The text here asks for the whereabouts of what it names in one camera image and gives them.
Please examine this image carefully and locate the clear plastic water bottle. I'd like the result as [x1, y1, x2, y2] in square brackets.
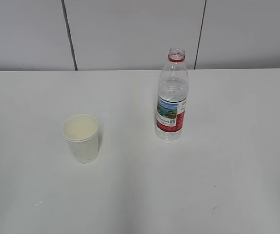
[155, 47, 189, 141]

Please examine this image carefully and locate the white paper cup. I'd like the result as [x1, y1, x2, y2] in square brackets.
[62, 114, 99, 164]

